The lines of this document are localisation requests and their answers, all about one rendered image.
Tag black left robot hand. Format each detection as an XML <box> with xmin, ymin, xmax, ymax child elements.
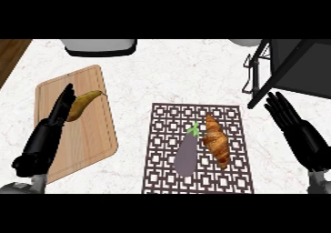
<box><xmin>10</xmin><ymin>83</ymin><xmax>78</xmax><ymax>178</ymax></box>

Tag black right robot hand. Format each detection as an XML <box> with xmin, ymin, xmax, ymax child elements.
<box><xmin>262</xmin><ymin>91</ymin><xmax>331</xmax><ymax>173</ymax></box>

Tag golden brown croissant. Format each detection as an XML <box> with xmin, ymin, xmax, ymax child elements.
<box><xmin>202</xmin><ymin>114</ymin><xmax>231</xmax><ymax>171</ymax></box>

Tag black tiered shelf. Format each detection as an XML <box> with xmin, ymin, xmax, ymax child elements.
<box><xmin>241</xmin><ymin>39</ymin><xmax>331</xmax><ymax>110</ymax></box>

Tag brown patterned placemat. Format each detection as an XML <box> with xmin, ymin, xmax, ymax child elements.
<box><xmin>141</xmin><ymin>102</ymin><xmax>255</xmax><ymax>195</ymax></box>

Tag pale wooden cutting board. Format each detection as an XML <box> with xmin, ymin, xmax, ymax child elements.
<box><xmin>34</xmin><ymin>64</ymin><xmax>119</xmax><ymax>185</ymax></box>

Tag yellow-brown banana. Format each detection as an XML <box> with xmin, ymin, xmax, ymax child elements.
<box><xmin>65</xmin><ymin>89</ymin><xmax>104</xmax><ymax>123</ymax></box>

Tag purple eggplant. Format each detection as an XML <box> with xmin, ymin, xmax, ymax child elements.
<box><xmin>172</xmin><ymin>121</ymin><xmax>202</xmax><ymax>177</ymax></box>

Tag pale grey round object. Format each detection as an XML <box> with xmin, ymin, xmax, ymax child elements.
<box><xmin>228</xmin><ymin>39</ymin><xmax>262</xmax><ymax>47</ymax></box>

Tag pale grey black-rimmed appliance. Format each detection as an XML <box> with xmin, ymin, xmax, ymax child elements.
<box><xmin>59</xmin><ymin>39</ymin><xmax>138</xmax><ymax>58</ymax></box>

